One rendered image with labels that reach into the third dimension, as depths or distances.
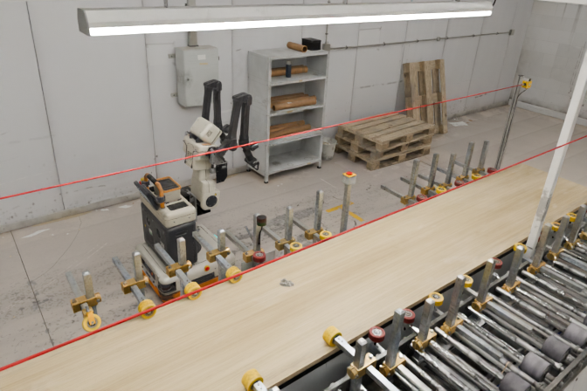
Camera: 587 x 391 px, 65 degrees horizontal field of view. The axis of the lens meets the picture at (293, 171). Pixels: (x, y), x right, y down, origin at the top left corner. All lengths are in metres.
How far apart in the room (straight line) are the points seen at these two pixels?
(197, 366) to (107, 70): 3.40
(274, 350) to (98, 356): 0.79
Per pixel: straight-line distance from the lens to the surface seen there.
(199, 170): 3.75
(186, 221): 3.62
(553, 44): 10.24
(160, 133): 5.35
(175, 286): 3.88
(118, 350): 2.41
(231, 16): 1.94
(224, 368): 2.26
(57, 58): 4.86
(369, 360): 2.24
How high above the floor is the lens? 2.58
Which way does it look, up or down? 25 degrees down
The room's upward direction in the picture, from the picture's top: 3 degrees clockwise
